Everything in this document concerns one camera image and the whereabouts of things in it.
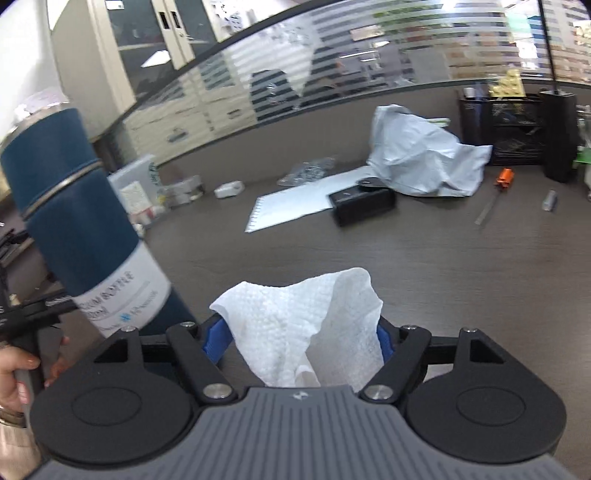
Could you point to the white green box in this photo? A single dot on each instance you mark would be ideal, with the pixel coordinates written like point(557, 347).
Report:
point(437, 122)

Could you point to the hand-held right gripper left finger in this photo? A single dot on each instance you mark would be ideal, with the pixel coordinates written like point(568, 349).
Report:
point(217, 339)

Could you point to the black mesh desk organizer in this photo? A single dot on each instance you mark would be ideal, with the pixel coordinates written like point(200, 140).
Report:
point(503, 134)

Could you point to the blue vacuum bottle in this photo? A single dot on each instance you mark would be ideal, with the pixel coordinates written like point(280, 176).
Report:
point(78, 221)

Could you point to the clear plastic lidded cup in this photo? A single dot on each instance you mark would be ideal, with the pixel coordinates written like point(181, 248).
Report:
point(136, 189)

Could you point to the white perforated paper sheet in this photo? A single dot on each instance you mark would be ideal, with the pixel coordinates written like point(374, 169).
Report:
point(291, 205)

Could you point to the grey crumpled plastic bag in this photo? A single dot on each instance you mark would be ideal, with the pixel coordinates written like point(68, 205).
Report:
point(420, 157)

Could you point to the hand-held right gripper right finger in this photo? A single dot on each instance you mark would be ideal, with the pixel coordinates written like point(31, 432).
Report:
point(385, 344)

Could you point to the black leather case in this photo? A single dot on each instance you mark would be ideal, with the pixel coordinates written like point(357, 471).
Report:
point(364, 205)

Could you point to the green cardboard box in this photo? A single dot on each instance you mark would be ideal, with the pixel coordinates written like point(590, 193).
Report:
point(584, 170)

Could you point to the person's left hand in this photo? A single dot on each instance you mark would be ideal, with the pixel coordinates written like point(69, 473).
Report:
point(11, 378)

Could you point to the striped glass partition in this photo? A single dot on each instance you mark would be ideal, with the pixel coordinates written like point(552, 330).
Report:
point(369, 46)

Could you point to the white paper towel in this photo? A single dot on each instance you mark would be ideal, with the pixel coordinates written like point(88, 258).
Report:
point(286, 323)

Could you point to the black office chair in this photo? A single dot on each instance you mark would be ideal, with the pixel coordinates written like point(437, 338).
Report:
point(272, 97)

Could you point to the white flat box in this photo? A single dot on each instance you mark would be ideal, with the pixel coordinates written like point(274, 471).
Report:
point(187, 198)
point(184, 184)

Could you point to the clear plastic parts bag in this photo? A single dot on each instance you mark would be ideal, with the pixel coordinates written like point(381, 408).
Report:
point(307, 171)

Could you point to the white power adapter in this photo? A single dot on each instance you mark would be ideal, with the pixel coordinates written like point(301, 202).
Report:
point(228, 189)

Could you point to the beige glass-door cabinet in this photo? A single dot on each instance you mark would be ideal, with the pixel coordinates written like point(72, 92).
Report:
point(138, 46)

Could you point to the black lamp base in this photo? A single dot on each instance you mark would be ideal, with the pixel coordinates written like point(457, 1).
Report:
point(559, 138)

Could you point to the person's left forearm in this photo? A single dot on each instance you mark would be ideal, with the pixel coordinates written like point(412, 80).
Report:
point(16, 452)

